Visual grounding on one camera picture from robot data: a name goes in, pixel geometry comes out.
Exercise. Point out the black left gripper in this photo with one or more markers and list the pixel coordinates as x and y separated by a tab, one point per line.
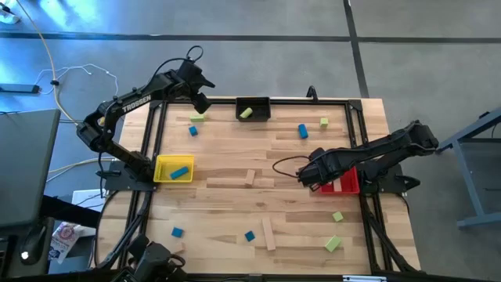
192	76

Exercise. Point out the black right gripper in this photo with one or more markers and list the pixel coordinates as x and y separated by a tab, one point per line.
317	170

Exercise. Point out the green arch block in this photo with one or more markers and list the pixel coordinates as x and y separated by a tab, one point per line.
197	117

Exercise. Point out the long blue block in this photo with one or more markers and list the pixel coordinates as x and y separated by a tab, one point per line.
303	131
179	172

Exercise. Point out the green cylinder block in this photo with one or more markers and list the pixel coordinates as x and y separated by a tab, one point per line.
246	113

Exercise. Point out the small blue cube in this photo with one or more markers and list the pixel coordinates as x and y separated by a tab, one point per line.
177	232
193	130

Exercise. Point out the blue wedge block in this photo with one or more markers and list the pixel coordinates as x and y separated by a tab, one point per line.
249	236

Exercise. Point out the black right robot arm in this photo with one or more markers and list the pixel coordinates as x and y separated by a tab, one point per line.
375	150

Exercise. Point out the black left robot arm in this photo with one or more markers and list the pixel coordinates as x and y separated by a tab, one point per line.
137	102

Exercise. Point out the red plastic basket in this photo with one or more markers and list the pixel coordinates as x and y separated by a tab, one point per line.
350	184

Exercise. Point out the small green cube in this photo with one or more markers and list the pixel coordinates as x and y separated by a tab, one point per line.
337	216
324	121

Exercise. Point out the black plastic basket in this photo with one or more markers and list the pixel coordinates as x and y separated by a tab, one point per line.
262	111

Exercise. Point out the large green block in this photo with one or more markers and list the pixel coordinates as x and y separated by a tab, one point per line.
332	243

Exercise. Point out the long wooden plank block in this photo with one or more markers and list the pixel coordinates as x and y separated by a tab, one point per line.
268	233

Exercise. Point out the yellow plastic basket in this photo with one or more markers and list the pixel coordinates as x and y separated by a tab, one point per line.
164	168

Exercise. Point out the wooden wedge block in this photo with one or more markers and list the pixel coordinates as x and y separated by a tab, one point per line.
181	247

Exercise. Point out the white box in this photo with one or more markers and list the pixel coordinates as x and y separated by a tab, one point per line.
88	199

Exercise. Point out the black articulated device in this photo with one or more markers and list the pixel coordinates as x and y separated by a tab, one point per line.
150	258

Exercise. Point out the black desk beam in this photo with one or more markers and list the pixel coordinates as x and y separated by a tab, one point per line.
70	211

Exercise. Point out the black power strip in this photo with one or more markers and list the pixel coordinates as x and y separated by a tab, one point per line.
19	88

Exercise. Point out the dark grey desk top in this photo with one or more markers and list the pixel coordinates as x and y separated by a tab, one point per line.
27	164

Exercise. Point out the printed paper bag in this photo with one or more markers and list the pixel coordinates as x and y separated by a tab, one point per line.
64	239

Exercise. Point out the black computer mouse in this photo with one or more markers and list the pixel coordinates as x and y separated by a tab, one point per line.
31	244

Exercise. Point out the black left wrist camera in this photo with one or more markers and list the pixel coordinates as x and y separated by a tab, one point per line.
201	102

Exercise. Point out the black metal table frame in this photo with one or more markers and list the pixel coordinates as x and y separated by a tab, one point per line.
332	102

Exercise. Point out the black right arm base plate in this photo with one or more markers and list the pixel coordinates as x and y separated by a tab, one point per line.
391	185

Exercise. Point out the black frame clamp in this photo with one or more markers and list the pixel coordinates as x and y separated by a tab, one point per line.
312	93

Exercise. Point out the silver bracket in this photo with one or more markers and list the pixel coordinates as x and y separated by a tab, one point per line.
364	278

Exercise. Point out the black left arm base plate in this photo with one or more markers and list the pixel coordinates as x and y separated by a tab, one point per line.
117	181

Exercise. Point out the grey-blue table frame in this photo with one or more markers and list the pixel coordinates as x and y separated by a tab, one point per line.
467	176

